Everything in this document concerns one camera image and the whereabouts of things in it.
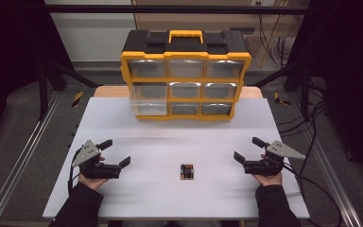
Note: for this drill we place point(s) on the person's left hand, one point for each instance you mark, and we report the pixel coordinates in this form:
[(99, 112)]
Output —
[(92, 183)]

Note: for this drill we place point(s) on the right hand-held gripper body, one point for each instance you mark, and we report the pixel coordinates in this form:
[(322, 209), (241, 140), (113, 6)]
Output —
[(282, 150)]

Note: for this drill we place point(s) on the set of closed clear drawers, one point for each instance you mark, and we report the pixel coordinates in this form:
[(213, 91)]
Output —
[(186, 69)]

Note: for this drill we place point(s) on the black curtain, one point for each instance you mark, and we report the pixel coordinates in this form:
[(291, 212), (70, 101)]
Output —
[(349, 63), (12, 47)]

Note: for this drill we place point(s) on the yellow and black organizer cabinet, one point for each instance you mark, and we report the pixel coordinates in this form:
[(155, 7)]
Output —
[(186, 55)]

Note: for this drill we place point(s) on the black metal stand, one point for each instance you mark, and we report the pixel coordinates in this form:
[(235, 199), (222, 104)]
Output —
[(304, 91), (43, 91)]

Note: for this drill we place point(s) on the black horizontal bar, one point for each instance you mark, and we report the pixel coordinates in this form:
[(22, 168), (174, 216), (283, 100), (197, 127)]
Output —
[(170, 9)]

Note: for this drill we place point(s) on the person's right hand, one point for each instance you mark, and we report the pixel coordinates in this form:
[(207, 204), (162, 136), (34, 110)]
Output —
[(270, 180)]

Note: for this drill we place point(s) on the pulled-out clear drawer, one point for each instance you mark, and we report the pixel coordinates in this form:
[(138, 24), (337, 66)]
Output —
[(148, 94)]

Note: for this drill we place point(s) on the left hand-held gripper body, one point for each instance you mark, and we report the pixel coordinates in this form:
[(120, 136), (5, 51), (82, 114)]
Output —
[(89, 151)]

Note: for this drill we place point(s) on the aluminium floor rail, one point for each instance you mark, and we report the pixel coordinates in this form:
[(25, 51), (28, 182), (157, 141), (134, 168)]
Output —
[(22, 157), (331, 170)]

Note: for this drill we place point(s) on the white back panel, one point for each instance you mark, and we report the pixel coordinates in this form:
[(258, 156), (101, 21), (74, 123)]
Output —
[(91, 38)]

